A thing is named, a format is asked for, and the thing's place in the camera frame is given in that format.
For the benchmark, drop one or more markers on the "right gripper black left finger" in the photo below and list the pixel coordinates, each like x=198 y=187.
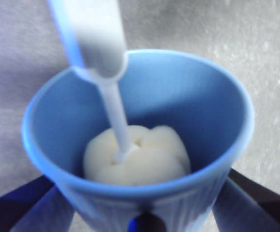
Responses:
x=21 y=210

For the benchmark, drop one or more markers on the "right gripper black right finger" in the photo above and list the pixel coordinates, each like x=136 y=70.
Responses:
x=256 y=210

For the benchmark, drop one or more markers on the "blue ribbed plastic cup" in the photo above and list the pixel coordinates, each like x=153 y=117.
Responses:
x=178 y=96

